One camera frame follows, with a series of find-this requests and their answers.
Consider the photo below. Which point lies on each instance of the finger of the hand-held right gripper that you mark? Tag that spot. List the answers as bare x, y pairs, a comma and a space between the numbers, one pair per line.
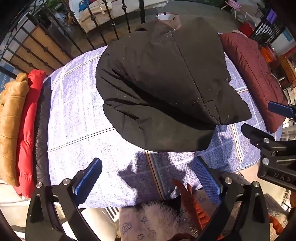
256, 134
281, 109

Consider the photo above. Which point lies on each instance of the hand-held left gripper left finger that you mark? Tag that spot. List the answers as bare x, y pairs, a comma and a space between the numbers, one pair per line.
87, 178

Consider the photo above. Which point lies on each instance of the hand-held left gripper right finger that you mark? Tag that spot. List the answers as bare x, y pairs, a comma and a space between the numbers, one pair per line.
208, 180

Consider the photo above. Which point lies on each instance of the black puffer jacket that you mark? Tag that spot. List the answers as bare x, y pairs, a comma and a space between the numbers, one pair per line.
161, 88

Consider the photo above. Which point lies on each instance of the white plastic crate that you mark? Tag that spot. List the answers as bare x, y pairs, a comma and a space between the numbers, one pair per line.
288, 132

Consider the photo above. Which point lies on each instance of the orange wooden furniture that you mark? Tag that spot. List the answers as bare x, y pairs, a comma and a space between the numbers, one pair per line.
288, 67

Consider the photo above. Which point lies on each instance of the maroon quilted jacket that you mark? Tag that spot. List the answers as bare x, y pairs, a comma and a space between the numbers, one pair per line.
252, 74

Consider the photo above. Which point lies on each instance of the white plastic basket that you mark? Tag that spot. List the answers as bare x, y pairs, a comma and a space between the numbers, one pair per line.
101, 222

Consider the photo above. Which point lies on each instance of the black quilted leather jacket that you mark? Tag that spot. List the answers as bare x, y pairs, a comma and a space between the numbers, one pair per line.
41, 143

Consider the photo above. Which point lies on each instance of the blue checked bed sheet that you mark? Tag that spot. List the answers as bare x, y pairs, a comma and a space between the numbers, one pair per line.
81, 120

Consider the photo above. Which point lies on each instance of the white fur trim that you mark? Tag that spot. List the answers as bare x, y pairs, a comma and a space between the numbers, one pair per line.
159, 213

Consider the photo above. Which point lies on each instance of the red puffer jacket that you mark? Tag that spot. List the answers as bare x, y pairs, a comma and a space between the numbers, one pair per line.
27, 139

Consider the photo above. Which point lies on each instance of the person's floral pajama pants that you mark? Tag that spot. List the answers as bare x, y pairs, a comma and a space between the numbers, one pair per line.
143, 224

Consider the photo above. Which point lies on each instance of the black metal rack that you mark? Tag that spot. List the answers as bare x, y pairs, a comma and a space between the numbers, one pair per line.
266, 30

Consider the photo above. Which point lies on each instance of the red plastic box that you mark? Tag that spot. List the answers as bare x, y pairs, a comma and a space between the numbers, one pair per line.
246, 29

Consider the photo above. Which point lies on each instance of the tan puffer jacket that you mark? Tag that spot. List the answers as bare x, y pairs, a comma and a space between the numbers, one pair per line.
10, 129

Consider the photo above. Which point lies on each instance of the pink stool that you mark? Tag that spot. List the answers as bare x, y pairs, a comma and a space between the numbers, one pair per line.
230, 4

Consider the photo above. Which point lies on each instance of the wooden panel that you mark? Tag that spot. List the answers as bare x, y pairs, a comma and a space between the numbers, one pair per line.
44, 46

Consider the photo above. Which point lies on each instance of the brown paper bag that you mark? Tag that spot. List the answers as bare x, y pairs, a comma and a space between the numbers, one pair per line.
170, 19

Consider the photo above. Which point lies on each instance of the black iron railing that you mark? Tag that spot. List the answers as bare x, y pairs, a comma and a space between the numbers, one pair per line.
55, 34

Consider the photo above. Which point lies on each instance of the beige cushions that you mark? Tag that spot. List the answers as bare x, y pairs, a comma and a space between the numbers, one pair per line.
101, 17

